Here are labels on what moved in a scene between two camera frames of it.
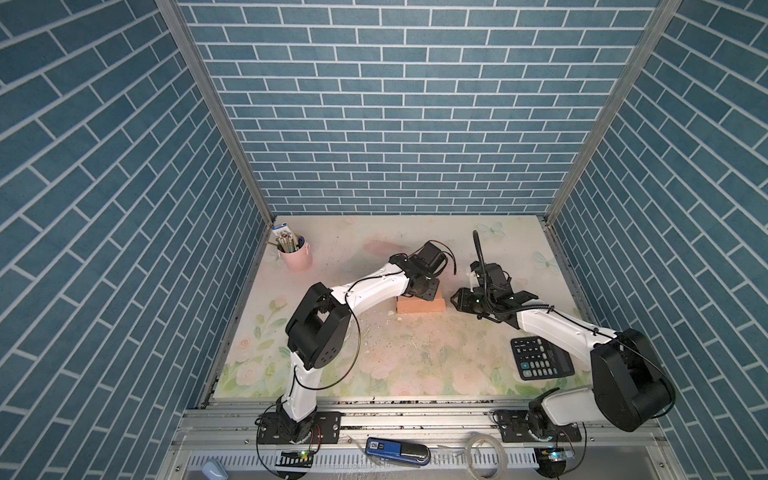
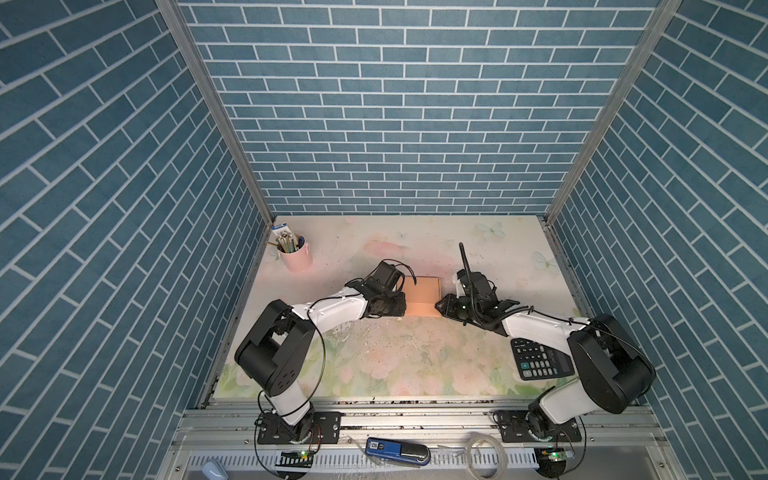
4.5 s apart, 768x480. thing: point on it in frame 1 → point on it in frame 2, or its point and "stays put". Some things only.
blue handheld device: (412, 453) stays put
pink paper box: (417, 304) stays put
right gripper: (461, 300) → (447, 306)
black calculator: (539, 359) stays put
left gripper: (433, 285) → (400, 305)
